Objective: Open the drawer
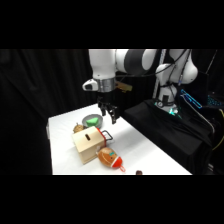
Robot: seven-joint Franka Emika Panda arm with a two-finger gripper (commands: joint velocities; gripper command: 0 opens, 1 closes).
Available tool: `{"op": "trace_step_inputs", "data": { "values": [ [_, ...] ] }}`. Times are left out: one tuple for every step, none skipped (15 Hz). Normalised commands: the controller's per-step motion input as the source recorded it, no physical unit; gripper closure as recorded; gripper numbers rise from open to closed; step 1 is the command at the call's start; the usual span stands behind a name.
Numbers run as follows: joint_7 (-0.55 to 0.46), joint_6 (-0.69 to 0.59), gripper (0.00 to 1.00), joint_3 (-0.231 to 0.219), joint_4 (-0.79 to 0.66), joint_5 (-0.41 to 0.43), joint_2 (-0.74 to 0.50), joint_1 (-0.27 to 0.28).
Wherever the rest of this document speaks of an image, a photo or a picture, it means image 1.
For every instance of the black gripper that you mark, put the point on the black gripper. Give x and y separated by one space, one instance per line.
106 98

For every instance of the wooden drawer red front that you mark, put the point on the wooden drawer red front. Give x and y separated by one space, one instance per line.
105 135

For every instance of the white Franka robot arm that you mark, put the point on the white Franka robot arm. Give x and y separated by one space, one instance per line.
101 65

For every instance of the green soft block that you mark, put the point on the green soft block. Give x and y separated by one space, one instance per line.
92 120

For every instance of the grey round plate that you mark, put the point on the grey round plate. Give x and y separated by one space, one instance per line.
87 118

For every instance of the small brown plush toy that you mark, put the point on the small brown plush toy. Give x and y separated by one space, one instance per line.
78 128

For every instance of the light wooden slotted box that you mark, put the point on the light wooden slotted box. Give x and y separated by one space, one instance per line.
87 143

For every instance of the orange plush toy red hat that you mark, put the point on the orange plush toy red hat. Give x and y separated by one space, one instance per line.
108 157

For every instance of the black cloth-covered robot stand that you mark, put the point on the black cloth-covered robot stand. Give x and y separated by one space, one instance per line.
166 136

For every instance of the small green indicator light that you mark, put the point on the small green indicator light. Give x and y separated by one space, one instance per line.
172 111

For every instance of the small dark brown object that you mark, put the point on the small dark brown object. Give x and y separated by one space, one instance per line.
138 172

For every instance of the black curtain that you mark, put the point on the black curtain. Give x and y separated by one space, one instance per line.
33 100

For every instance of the blue-lit black device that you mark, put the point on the blue-lit black device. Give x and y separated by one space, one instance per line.
191 98

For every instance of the dark screen blue glow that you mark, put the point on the dark screen blue glow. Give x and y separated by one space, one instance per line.
216 101

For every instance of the tan wrist camera mount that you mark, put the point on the tan wrist camera mount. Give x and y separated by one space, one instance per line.
124 86

